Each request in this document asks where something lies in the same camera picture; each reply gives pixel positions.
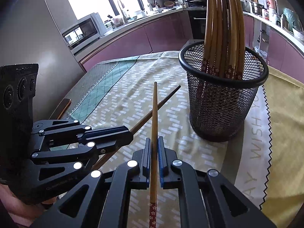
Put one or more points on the yellow cloth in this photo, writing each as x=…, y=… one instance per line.
x=287, y=135

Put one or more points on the black mesh basket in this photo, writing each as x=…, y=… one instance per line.
x=220, y=114

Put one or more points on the pink peninsula cabinets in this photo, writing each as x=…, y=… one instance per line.
x=280, y=45

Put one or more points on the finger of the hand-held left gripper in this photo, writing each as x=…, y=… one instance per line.
x=71, y=171
x=104, y=134

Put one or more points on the dark brown chopstick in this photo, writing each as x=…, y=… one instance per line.
x=161, y=103

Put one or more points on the green and beige patterned tablecloth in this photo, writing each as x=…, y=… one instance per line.
x=118, y=95

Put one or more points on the pink kettle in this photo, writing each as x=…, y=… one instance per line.
x=272, y=2

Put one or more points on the silver microwave oven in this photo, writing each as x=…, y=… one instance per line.
x=83, y=28

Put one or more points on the brown-edged dark flat object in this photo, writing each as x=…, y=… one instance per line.
x=62, y=108

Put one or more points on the black built-in oven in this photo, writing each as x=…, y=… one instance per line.
x=197, y=25

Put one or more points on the steel faucet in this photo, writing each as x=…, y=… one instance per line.
x=122, y=10

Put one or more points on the person's left hand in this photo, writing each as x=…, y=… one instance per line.
x=23, y=210

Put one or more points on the stainless steel pot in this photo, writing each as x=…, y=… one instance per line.
x=256, y=7

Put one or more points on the pink lower cabinets under window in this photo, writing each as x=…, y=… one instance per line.
x=142, y=38

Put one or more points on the bunch of bamboo chopsticks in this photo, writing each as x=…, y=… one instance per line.
x=211, y=28

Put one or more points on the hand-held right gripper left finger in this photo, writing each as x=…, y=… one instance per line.
x=148, y=158

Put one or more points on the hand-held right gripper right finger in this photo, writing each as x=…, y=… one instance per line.
x=161, y=158

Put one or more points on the grey refrigerator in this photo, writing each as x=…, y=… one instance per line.
x=35, y=28

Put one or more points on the floral-tipped bamboo chopstick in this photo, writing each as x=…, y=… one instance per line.
x=154, y=114

